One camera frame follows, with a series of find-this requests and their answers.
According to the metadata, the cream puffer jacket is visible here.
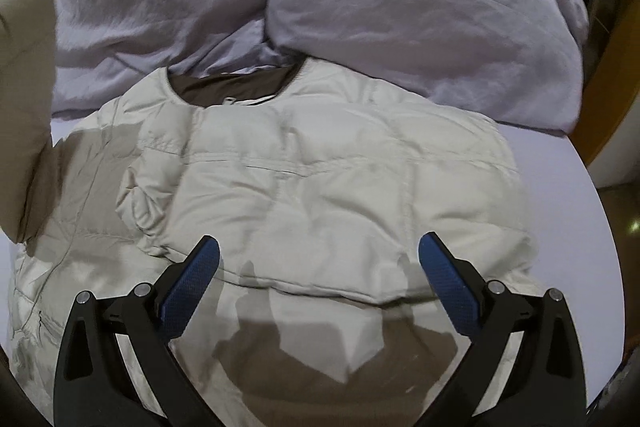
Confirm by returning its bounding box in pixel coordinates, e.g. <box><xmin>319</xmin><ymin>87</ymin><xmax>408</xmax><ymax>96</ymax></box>
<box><xmin>0</xmin><ymin>0</ymin><xmax>546</xmax><ymax>427</ymax></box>

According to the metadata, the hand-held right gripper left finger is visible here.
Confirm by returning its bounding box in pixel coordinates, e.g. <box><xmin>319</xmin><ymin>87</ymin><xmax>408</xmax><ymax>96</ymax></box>
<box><xmin>52</xmin><ymin>235</ymin><xmax>226</xmax><ymax>427</ymax></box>

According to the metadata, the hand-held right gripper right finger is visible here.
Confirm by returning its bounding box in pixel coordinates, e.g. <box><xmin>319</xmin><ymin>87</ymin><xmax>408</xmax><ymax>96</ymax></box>
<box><xmin>415</xmin><ymin>232</ymin><xmax>588</xmax><ymax>427</ymax></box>

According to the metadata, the lavender pillow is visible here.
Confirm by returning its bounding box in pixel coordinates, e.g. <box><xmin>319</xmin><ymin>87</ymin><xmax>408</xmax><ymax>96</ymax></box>
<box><xmin>262</xmin><ymin>0</ymin><xmax>591</xmax><ymax>135</ymax></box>
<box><xmin>50</xmin><ymin>0</ymin><xmax>283</xmax><ymax>120</ymax></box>

